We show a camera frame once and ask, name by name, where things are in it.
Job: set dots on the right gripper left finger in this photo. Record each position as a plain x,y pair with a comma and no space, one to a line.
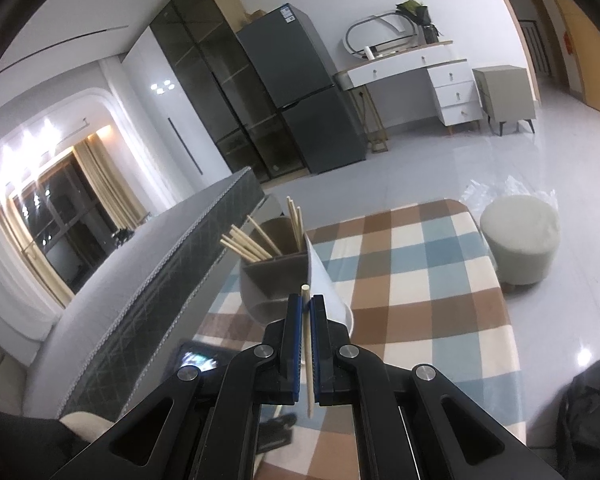
201,425

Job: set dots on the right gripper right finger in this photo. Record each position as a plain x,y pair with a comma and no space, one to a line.
412,424

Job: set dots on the wooden chopstick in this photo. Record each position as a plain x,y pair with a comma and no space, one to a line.
249,251
264,235
295,216
243,239
307,348

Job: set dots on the grey quilted mattress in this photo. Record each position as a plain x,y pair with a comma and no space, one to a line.
96,352

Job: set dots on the checkered blue brown blanket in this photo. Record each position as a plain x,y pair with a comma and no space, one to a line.
422,289

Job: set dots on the grey utensil holder cup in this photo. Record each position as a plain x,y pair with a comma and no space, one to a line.
265,286

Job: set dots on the black bag on floor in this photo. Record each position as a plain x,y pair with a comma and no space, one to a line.
578,427

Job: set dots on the wooden chopstick in cup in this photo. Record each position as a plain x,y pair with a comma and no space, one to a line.
295,216

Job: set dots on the beige window curtain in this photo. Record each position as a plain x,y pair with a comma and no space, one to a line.
111,189

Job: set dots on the round beige ottoman stool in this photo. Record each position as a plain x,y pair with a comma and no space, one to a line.
523,233

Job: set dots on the white dresser with drawers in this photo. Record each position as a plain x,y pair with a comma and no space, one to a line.
411,86

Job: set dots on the dark grey refrigerator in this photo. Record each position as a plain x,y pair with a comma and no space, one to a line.
299,75

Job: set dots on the black glass wardrobe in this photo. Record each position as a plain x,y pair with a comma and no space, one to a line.
199,40

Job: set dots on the beige nightstand cabinet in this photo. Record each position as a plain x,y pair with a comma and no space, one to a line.
505,95

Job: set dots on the oval vanity mirror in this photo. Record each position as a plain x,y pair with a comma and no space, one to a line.
384,33

